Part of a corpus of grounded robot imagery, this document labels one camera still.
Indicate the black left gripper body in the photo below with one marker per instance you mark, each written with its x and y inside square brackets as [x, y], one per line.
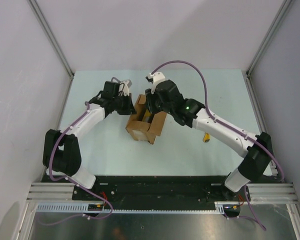
[123, 104]

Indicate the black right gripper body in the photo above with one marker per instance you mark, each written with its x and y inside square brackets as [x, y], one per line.
[155, 105]

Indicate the brown cardboard express box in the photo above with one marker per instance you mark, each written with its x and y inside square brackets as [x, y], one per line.
[144, 131]

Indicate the yellow utility knife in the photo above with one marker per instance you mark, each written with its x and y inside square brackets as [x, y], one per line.
[206, 138]

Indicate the yellow item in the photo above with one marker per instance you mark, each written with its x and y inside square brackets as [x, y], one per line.
[147, 117]

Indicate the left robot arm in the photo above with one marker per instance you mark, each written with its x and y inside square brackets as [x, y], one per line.
[62, 155]

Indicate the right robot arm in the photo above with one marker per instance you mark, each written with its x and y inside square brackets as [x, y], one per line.
[255, 149]

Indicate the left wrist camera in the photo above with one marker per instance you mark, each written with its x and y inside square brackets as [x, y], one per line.
[124, 88]

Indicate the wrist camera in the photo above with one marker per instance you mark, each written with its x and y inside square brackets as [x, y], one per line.
[124, 88]
[155, 79]

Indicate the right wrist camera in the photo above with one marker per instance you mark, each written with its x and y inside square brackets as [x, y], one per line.
[155, 79]

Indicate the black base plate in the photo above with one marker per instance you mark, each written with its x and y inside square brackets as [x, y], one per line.
[146, 191]

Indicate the left aluminium frame post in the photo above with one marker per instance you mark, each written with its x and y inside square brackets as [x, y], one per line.
[44, 24]

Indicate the aluminium frame post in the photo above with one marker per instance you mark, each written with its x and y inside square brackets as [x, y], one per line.
[270, 34]
[44, 24]

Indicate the right aluminium frame post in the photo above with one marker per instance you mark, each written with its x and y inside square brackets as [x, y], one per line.
[270, 34]

